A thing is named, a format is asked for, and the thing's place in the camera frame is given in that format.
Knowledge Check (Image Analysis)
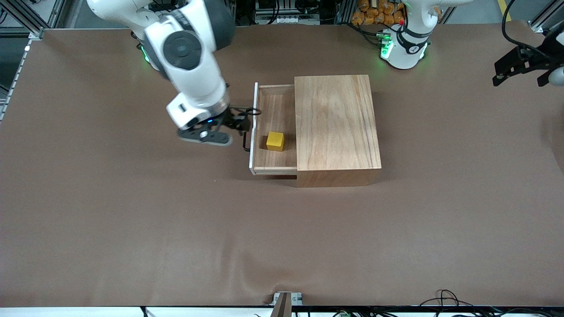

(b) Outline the yellow cube block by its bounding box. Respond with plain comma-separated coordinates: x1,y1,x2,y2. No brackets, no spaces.
266,132,285,152

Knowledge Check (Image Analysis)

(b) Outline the wooden drawer with black handle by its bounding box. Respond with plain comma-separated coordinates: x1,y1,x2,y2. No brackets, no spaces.
243,82,298,176

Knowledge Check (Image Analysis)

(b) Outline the wooden drawer cabinet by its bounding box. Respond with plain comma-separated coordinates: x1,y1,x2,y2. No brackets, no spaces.
294,75,382,188

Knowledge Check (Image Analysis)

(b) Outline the white power strip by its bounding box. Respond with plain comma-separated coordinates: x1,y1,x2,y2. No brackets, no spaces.
256,15,305,25

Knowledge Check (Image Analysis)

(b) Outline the brown table cloth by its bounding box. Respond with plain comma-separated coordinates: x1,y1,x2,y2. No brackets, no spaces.
0,20,564,307

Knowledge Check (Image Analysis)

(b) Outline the orange bagged items pile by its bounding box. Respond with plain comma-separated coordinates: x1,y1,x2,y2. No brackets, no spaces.
351,0,406,26

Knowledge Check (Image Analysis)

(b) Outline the aluminium frame profile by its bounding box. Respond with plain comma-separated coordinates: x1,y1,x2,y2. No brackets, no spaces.
529,0,564,33
0,0,67,39

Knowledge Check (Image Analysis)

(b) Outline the metal table clamp bracket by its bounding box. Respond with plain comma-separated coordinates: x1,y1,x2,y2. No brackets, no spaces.
272,292,303,317

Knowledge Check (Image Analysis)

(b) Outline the black cable bundle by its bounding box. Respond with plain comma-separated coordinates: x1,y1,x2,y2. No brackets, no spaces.
419,289,551,317

